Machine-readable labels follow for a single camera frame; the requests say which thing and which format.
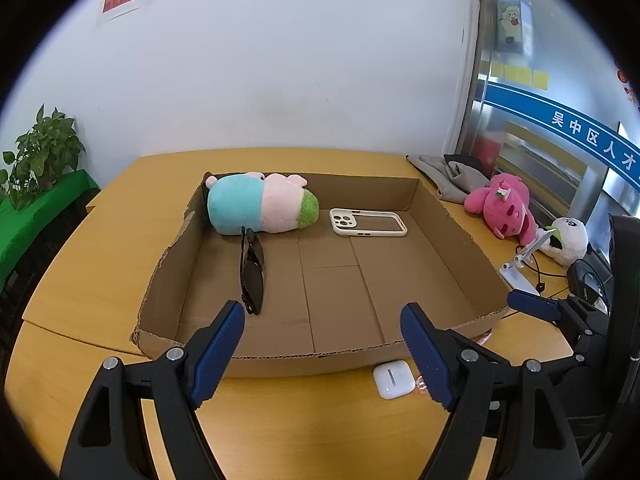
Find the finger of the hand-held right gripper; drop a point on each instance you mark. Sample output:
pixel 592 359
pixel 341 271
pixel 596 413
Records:
pixel 570 362
pixel 532 304

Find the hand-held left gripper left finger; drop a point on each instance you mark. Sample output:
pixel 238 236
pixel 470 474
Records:
pixel 217 355

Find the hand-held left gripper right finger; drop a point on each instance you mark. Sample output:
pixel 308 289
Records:
pixel 430 355

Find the white earbuds case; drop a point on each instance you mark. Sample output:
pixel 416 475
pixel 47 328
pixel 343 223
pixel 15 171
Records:
pixel 392 380

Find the brown cardboard box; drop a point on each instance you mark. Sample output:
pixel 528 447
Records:
pixel 340 285

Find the white phone stand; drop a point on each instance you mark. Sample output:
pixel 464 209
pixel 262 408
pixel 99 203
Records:
pixel 517 277

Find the white plush toy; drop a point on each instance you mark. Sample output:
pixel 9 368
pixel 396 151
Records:
pixel 570 237

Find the black sunglasses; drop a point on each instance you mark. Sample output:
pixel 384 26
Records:
pixel 252 285

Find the pink plush bear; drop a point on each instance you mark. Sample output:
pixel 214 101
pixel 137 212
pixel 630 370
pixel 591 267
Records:
pixel 500 210

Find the blue pink green plush toy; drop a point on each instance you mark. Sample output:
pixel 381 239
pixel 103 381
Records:
pixel 235 205

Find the grey cloth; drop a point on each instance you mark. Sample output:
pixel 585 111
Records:
pixel 440 175

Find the black cloth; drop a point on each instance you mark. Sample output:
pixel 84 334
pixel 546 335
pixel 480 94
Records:
pixel 462 161

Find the white phone case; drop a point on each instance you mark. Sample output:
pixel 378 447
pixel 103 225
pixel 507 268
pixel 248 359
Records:
pixel 344 220

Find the blue window banner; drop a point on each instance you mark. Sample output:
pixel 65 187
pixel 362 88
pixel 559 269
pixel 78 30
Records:
pixel 550 115

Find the red window decal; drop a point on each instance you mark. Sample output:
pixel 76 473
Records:
pixel 629 87

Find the yellow sticky note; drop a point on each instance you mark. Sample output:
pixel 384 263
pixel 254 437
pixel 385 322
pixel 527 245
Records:
pixel 517 72
pixel 497 70
pixel 541 79

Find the green cloth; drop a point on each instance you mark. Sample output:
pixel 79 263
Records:
pixel 30 230

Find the large green potted plant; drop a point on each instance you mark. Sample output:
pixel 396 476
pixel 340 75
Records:
pixel 45 150

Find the cartoon sheep window poster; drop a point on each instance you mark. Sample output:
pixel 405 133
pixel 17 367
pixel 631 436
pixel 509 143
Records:
pixel 512 25

